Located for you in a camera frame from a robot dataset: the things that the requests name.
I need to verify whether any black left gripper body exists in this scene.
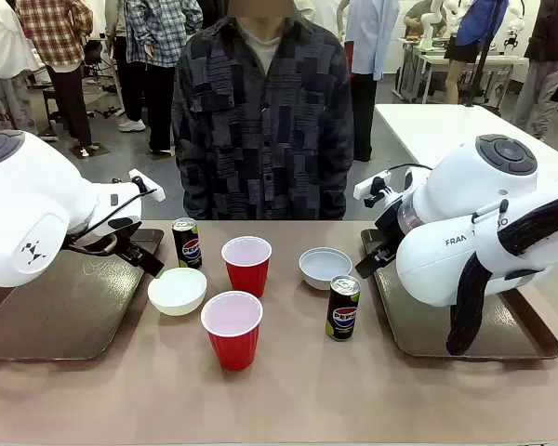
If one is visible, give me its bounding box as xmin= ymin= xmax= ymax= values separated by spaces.
xmin=114 ymin=226 xmax=146 ymax=262

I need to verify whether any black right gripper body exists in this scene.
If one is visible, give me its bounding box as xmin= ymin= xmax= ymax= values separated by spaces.
xmin=374 ymin=203 xmax=405 ymax=256

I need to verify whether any white bowl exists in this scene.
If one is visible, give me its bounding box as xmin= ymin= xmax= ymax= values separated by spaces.
xmin=299 ymin=246 xmax=354 ymax=292
xmin=147 ymin=267 xmax=208 ymax=318

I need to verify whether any black Pepsi can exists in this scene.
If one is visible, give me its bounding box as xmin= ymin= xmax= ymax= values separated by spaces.
xmin=171 ymin=216 xmax=205 ymax=270
xmin=325 ymin=274 xmax=362 ymax=343

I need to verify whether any red plastic cup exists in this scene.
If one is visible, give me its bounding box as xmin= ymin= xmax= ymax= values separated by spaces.
xmin=220 ymin=235 xmax=273 ymax=300
xmin=200 ymin=290 xmax=265 ymax=373

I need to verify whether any person's right forearm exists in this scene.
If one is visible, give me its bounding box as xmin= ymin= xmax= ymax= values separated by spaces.
xmin=172 ymin=138 xmax=202 ymax=220

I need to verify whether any person's left forearm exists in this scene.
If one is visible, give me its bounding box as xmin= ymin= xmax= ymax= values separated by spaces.
xmin=325 ymin=138 xmax=356 ymax=220

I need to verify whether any brown plastic serving tray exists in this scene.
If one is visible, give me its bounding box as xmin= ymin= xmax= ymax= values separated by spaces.
xmin=360 ymin=227 xmax=558 ymax=361
xmin=0 ymin=227 xmax=166 ymax=362

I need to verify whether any bystander in grey top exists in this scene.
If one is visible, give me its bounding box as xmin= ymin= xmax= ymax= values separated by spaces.
xmin=92 ymin=0 xmax=148 ymax=134

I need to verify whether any person in patchwork shirt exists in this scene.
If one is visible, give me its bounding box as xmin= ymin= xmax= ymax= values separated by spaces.
xmin=171 ymin=0 xmax=356 ymax=221

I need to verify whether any black office chair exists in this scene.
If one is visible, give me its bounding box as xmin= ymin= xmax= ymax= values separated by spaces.
xmin=82 ymin=39 xmax=125 ymax=118

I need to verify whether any bystander in light blue shirt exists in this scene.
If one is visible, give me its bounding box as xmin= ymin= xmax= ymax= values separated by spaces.
xmin=345 ymin=0 xmax=402 ymax=163

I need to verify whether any bystander in blue top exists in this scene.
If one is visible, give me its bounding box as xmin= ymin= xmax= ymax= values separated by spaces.
xmin=445 ymin=0 xmax=511 ymax=106

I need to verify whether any black tripod pole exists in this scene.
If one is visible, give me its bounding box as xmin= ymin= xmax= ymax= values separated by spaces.
xmin=462 ymin=0 xmax=508 ymax=109

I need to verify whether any bystander in blue plaid shirt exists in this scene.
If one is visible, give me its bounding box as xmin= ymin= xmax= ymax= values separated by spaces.
xmin=123 ymin=0 xmax=205 ymax=155

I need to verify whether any white background desk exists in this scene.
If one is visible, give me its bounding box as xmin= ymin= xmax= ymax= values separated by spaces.
xmin=398 ymin=37 xmax=530 ymax=104

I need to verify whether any bystander in red plaid shirt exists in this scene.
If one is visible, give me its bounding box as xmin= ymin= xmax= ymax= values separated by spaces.
xmin=16 ymin=0 xmax=101 ymax=158

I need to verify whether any bystander in olive shirt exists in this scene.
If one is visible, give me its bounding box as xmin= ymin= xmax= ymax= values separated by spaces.
xmin=403 ymin=0 xmax=448 ymax=41

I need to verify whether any bystander in white top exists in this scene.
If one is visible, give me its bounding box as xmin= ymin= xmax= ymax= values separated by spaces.
xmin=0 ymin=0 xmax=41 ymax=134

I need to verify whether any bystander in dark jacket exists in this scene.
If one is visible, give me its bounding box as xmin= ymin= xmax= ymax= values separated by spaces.
xmin=512 ymin=0 xmax=558 ymax=143

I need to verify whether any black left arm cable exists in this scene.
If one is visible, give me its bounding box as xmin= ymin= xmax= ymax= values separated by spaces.
xmin=64 ymin=187 xmax=158 ymax=257

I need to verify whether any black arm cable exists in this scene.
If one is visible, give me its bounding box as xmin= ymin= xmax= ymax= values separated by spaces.
xmin=384 ymin=162 xmax=434 ymax=177
xmin=64 ymin=187 xmax=158 ymax=257

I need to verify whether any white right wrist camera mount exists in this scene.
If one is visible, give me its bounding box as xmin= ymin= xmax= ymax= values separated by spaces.
xmin=353 ymin=170 xmax=392 ymax=208

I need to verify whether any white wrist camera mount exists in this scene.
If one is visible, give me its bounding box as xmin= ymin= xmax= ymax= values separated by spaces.
xmin=128 ymin=168 xmax=166 ymax=203
xmin=353 ymin=170 xmax=392 ymax=208

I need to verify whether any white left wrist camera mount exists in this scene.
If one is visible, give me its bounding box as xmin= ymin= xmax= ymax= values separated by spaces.
xmin=128 ymin=168 xmax=166 ymax=203

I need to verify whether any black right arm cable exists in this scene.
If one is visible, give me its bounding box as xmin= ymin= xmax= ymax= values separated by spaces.
xmin=384 ymin=162 xmax=434 ymax=177

